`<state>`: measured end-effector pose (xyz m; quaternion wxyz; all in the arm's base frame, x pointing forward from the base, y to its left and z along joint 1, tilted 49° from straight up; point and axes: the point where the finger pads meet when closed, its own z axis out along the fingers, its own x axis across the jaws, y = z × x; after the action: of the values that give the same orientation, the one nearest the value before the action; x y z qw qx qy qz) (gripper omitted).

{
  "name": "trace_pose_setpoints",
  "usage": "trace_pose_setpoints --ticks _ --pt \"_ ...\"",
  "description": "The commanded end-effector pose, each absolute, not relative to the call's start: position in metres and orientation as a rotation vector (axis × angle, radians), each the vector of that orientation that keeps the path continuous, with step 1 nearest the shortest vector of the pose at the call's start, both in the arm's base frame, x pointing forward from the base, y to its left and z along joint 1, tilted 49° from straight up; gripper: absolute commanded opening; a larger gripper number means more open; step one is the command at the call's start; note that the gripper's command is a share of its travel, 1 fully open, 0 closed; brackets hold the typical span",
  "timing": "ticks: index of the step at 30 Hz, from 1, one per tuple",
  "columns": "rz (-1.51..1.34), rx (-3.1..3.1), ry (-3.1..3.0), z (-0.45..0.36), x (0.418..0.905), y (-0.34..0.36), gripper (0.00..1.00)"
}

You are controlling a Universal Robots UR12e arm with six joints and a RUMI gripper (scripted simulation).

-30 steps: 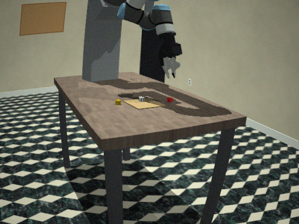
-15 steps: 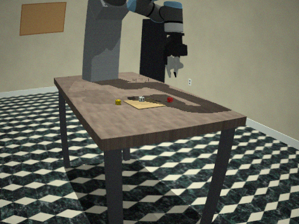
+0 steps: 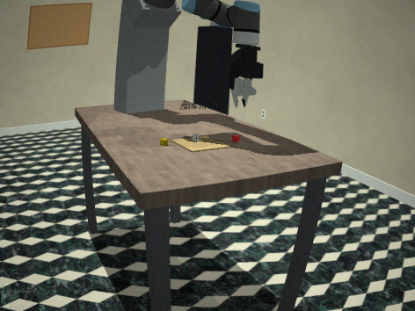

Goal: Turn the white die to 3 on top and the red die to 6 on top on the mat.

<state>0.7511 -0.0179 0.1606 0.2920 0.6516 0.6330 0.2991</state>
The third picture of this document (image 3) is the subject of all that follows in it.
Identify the tan flat mat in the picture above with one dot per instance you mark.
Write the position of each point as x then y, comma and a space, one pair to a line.
205, 143

